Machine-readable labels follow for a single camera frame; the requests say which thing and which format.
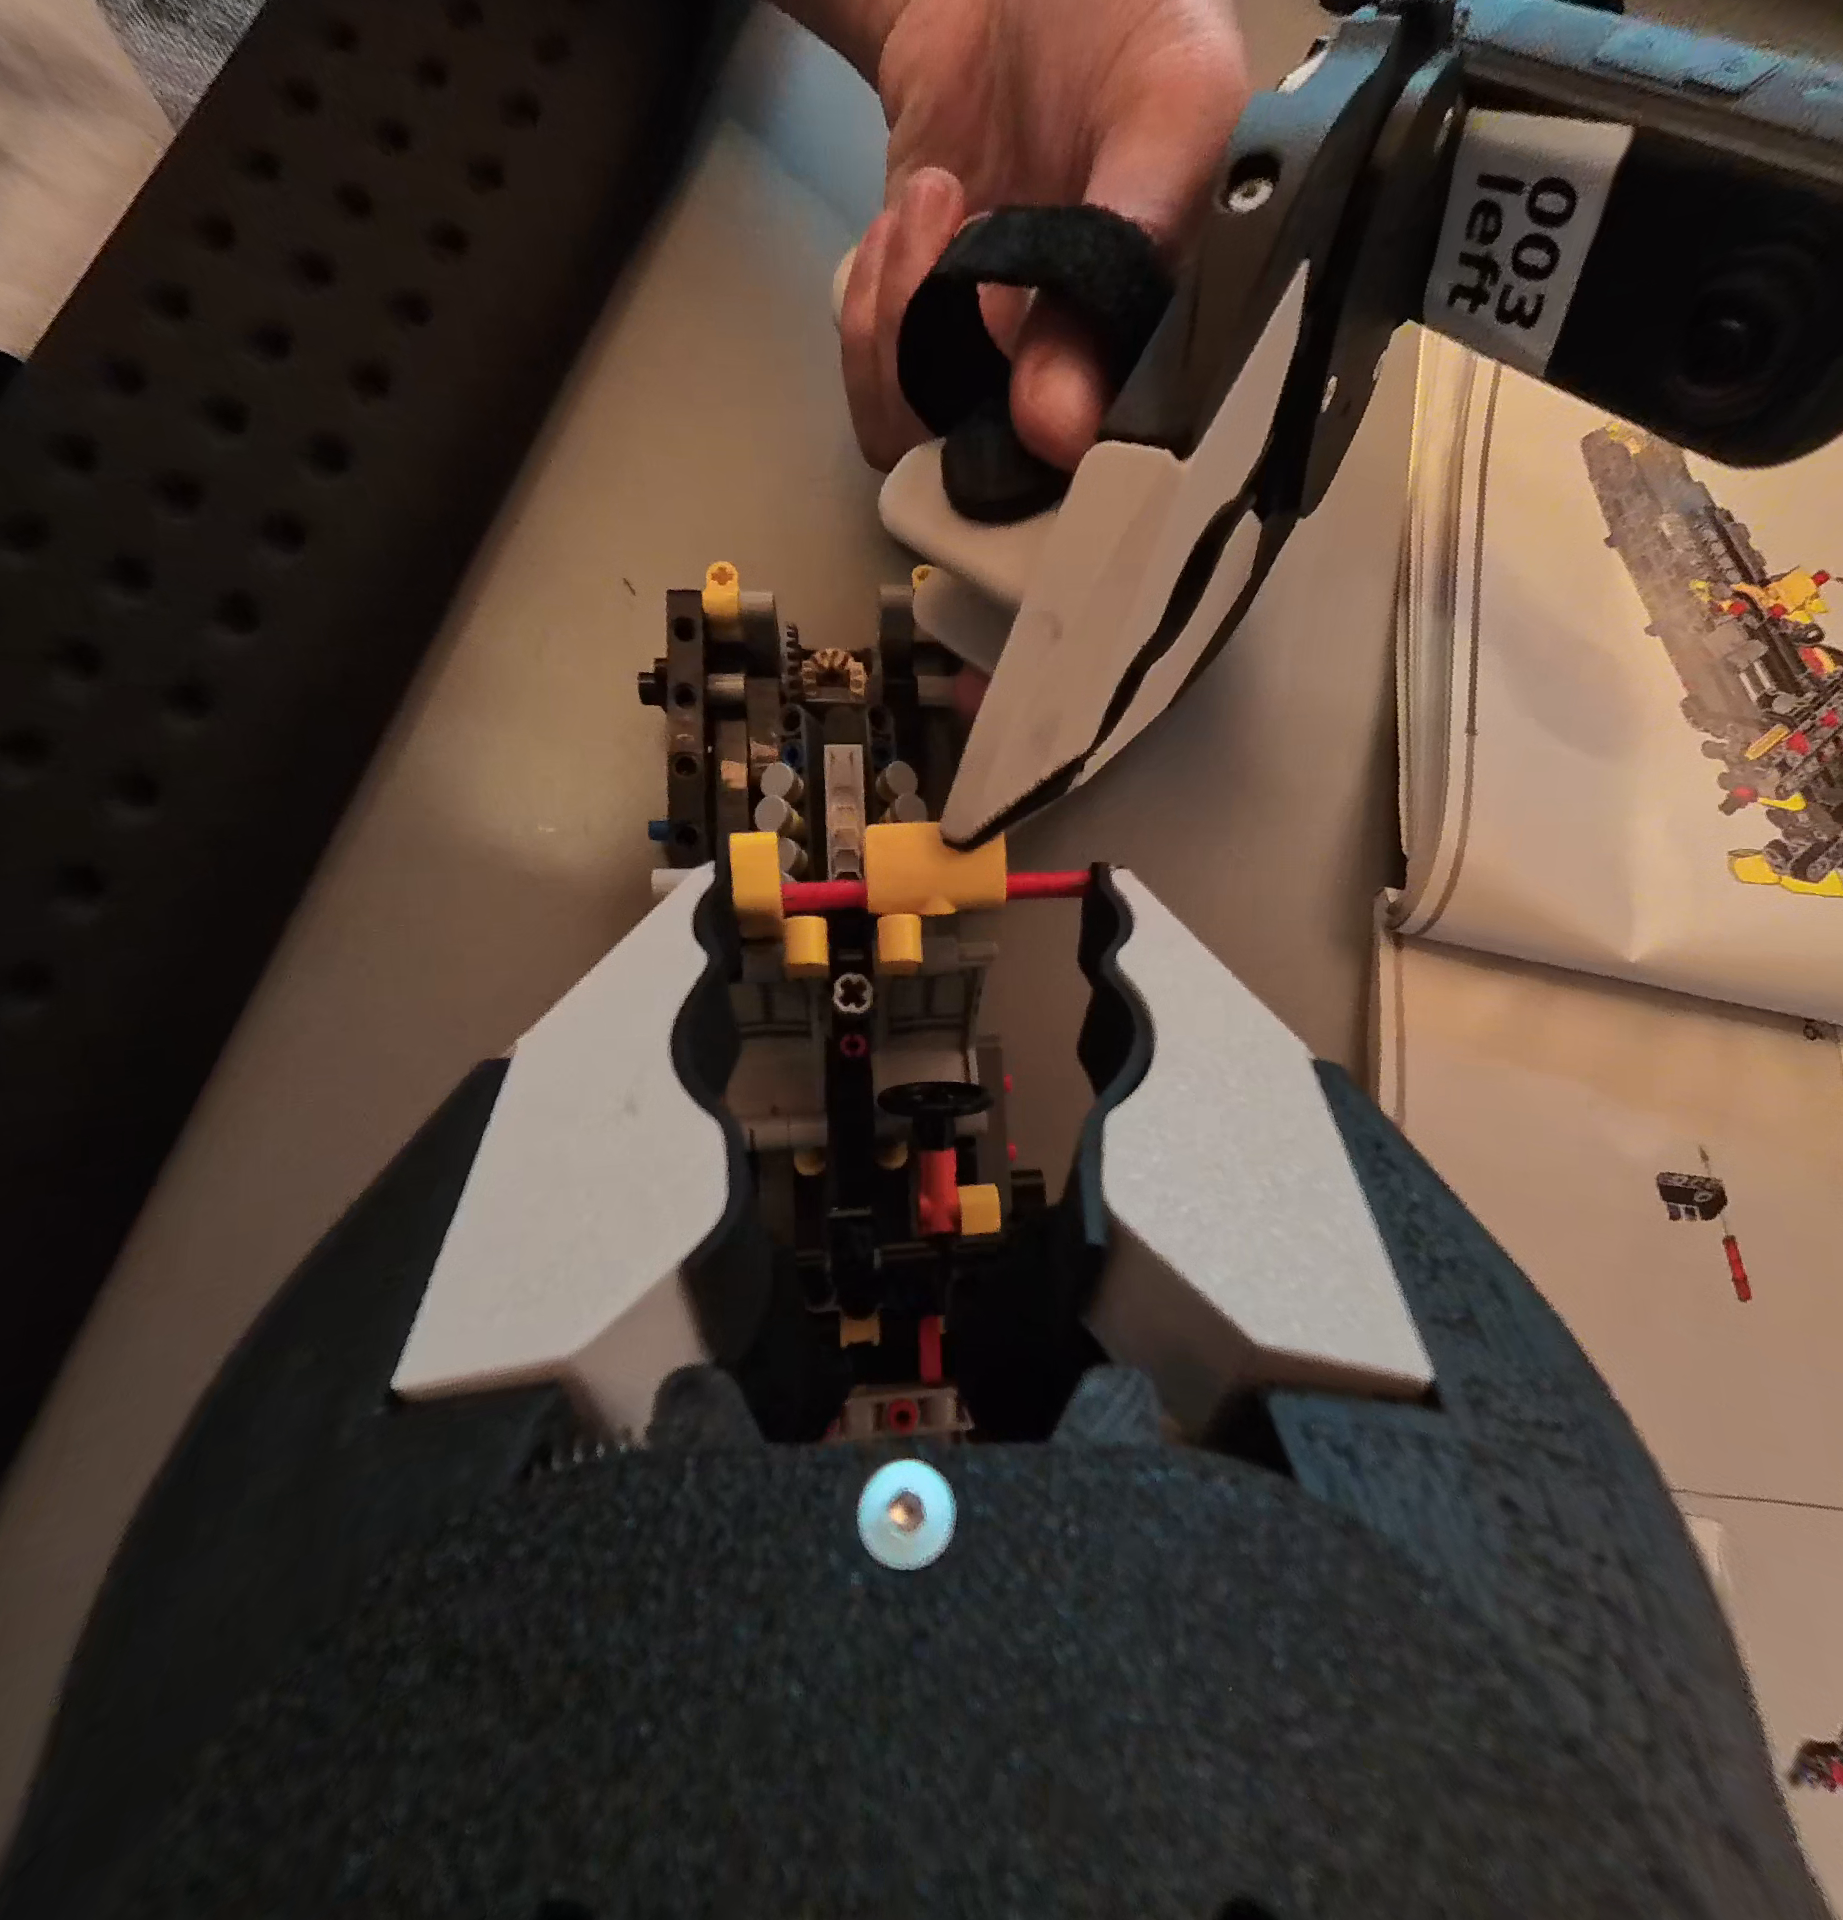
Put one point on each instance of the lego instruction booklet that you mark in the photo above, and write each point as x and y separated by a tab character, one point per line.
1610	976

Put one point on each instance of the person's left hand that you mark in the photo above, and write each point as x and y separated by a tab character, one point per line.
1043	103

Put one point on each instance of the small yellow lego connector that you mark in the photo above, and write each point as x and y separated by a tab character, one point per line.
922	870

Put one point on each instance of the lego car chassis model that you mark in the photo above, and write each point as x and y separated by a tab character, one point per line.
845	1053

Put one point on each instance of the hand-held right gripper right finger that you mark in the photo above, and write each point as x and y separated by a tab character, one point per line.
1252	1200

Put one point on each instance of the black perforated panel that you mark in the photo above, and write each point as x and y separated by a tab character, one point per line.
185	601

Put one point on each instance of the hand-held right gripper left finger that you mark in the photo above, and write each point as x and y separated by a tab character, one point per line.
576	1200

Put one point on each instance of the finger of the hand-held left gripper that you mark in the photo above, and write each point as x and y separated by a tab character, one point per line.
1087	630
1252	406

